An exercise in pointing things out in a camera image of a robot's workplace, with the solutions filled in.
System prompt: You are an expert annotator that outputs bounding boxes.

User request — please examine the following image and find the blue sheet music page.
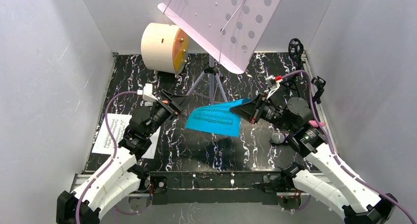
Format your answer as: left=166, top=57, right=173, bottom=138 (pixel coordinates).
left=185, top=98, right=250, bottom=137

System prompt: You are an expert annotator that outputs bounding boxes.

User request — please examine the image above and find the blue mesh microphone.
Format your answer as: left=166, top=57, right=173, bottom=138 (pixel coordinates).
left=270, top=132, right=286, bottom=144

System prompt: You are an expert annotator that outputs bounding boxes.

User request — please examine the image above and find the white sheet music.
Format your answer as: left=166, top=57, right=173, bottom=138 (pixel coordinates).
left=91, top=113, right=161, bottom=160

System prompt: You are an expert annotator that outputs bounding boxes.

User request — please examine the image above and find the pink microphone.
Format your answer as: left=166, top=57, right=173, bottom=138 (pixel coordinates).
left=309, top=120, right=326, bottom=128

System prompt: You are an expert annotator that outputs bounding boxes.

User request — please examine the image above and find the black round-base mic stand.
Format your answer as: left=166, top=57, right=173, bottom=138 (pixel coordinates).
left=311, top=76, right=326, bottom=105

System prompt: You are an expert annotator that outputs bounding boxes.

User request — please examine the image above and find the black tripod mic stand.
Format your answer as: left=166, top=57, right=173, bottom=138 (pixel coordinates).
left=281, top=38, right=304, bottom=97

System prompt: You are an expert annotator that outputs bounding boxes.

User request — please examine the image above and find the silver tripod music stand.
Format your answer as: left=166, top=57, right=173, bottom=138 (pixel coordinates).
left=157, top=0, right=287, bottom=104

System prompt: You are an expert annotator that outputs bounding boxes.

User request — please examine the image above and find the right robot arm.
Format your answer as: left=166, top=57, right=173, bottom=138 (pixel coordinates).
left=230, top=95, right=395, bottom=224

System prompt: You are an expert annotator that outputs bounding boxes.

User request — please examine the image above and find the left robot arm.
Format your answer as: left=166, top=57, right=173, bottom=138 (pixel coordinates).
left=56, top=90, right=191, bottom=224

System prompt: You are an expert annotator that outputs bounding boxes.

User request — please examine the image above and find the cream and orange drum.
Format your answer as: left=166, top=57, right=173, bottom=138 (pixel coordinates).
left=141, top=23, right=189, bottom=75

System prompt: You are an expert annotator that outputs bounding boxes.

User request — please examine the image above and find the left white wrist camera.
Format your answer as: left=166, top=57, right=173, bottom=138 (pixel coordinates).
left=137, top=83, right=158, bottom=107

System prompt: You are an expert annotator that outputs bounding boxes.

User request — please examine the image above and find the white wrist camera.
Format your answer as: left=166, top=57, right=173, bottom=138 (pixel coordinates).
left=266, top=75, right=283, bottom=99
left=137, top=83, right=158, bottom=107

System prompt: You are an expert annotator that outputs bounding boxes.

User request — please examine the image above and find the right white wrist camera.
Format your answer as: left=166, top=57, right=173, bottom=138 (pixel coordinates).
left=266, top=75, right=283, bottom=99

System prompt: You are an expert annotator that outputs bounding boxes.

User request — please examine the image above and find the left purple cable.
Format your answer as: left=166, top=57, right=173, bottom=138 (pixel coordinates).
left=75, top=91, right=146, bottom=224

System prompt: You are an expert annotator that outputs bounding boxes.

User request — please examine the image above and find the purple cable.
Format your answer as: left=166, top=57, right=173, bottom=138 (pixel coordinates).
left=75, top=91, right=146, bottom=224
left=280, top=69, right=417, bottom=224

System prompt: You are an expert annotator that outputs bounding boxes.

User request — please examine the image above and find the aluminium frame rail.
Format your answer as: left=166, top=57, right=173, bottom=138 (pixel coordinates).
left=61, top=172, right=370, bottom=224

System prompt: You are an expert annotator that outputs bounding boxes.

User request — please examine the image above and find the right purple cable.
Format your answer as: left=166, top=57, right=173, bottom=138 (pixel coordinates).
left=280, top=69, right=417, bottom=224

